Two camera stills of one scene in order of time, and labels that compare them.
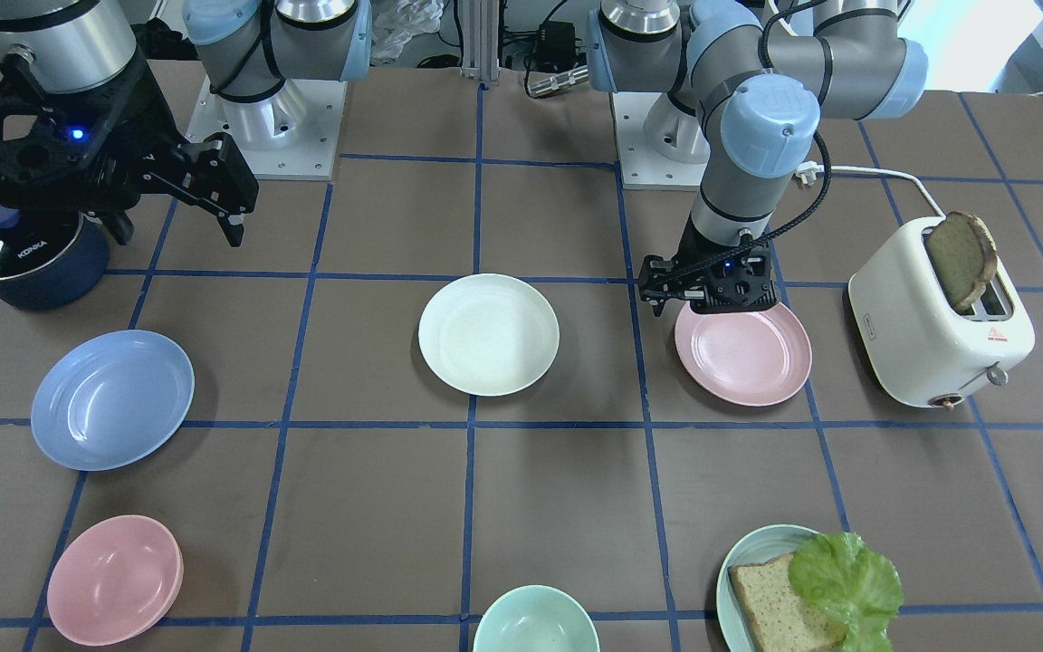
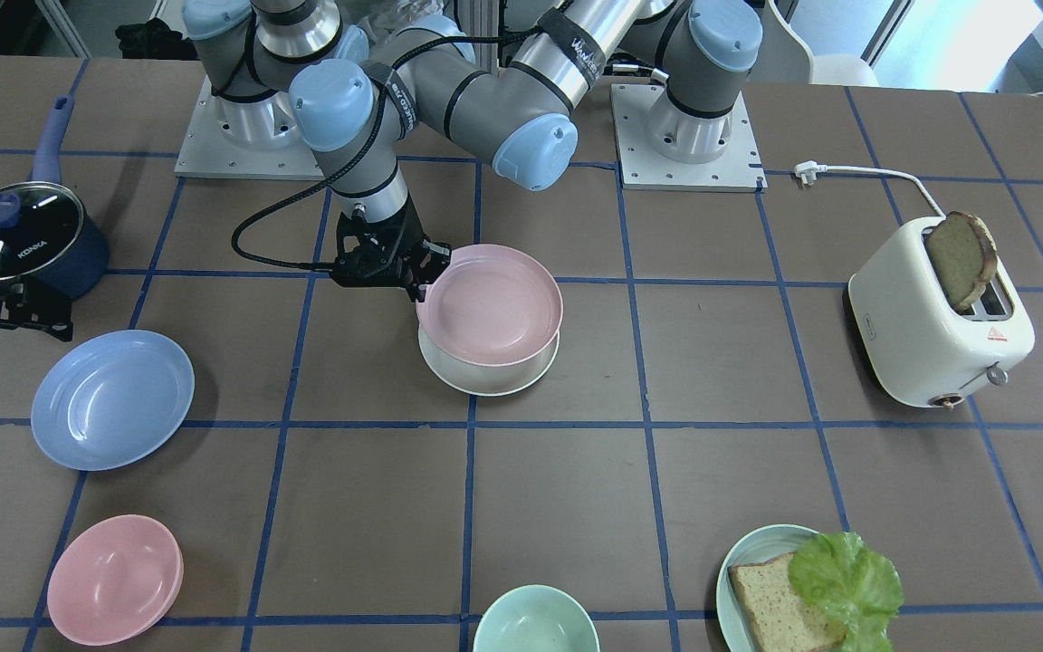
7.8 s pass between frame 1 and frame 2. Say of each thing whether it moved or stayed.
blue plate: stayed
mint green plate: stayed
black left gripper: moved
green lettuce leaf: stayed
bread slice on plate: stayed
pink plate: moved
